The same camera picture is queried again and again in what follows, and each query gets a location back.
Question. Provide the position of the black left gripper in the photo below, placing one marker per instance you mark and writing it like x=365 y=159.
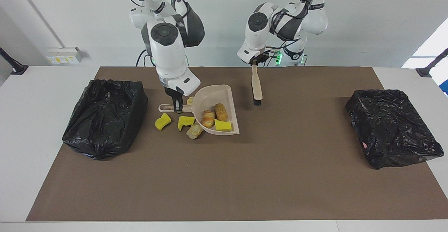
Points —
x=259 y=57

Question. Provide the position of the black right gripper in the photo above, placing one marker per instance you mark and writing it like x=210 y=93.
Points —
x=174 y=95

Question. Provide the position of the yellow sponge piece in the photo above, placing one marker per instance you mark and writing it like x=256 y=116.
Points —
x=223 y=125
x=186 y=122
x=162 y=121

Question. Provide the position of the beige hand brush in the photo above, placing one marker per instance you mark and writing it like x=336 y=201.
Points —
x=257 y=85

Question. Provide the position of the striped tan bread piece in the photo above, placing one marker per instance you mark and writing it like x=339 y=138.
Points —
x=208 y=118

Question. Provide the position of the beige plastic dustpan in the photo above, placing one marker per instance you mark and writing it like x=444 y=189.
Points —
x=210 y=97

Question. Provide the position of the brown bread roll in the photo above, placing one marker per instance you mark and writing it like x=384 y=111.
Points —
x=221 y=111

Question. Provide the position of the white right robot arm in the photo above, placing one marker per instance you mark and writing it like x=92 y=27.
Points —
x=171 y=60

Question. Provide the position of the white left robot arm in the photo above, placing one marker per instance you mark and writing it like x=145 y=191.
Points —
x=253 y=39

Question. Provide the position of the black bag lined bin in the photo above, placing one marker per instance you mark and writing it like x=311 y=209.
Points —
x=105 y=120
x=392 y=127

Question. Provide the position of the brown table mat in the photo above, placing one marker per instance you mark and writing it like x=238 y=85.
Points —
x=210 y=190

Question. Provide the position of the black clamp stand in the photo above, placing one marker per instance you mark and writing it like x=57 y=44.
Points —
x=428 y=69
x=15 y=67

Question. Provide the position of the blue object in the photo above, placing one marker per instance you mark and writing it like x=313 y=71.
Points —
x=445 y=88

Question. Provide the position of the white wall outlet box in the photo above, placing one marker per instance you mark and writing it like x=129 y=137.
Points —
x=64 y=55

